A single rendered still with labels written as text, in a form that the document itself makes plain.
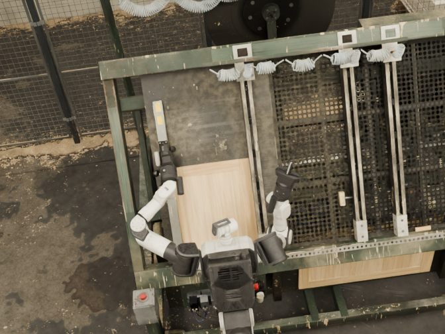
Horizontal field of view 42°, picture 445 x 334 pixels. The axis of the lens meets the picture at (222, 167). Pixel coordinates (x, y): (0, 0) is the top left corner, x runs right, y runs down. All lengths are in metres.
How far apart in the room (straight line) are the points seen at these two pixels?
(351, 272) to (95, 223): 2.19
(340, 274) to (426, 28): 1.67
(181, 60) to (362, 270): 1.87
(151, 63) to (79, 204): 2.33
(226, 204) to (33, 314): 1.91
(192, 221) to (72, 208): 2.04
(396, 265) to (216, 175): 1.46
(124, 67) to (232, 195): 0.93
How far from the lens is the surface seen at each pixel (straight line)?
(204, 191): 3.27
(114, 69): 3.14
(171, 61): 3.12
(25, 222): 5.22
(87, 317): 4.43
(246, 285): 2.76
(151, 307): 3.22
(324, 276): 3.96
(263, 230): 3.33
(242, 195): 3.29
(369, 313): 4.04
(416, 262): 4.10
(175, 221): 3.29
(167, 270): 3.37
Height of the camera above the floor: 3.55
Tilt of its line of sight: 43 degrees down
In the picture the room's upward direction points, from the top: 7 degrees counter-clockwise
